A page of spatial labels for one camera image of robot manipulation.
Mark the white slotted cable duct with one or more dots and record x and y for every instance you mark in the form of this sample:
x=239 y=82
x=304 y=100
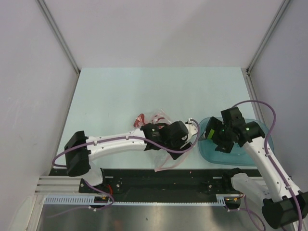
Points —
x=76 y=200

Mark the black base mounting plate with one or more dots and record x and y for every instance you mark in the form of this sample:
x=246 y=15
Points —
x=197 y=181

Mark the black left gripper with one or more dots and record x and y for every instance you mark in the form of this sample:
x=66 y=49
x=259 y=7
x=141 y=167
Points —
x=174 y=155

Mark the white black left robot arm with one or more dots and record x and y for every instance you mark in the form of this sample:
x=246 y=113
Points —
x=81 y=150

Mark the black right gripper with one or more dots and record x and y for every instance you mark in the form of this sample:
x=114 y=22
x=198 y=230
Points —
x=213 y=123

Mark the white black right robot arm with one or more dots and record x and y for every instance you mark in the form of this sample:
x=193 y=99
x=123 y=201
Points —
x=282 y=201

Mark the clear zip top bag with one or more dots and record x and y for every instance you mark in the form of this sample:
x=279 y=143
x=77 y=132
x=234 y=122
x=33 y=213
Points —
x=153 y=143

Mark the aluminium front frame rail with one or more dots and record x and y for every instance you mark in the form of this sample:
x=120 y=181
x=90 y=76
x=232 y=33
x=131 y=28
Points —
x=240 y=183

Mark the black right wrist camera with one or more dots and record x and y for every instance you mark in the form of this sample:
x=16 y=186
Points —
x=232 y=117

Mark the red fake lobster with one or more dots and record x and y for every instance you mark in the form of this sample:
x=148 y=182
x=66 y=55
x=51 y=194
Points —
x=143 y=119

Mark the left aluminium corner post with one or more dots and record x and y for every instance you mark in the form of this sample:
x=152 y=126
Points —
x=58 y=34

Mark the right aluminium corner post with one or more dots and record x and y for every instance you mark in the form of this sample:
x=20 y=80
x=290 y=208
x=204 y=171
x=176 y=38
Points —
x=285 y=4

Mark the green fake food ball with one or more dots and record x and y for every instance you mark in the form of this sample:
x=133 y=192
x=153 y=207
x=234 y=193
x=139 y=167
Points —
x=210 y=135

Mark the aluminium corner post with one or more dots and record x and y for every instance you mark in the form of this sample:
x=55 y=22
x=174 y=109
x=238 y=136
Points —
x=58 y=34
x=285 y=4

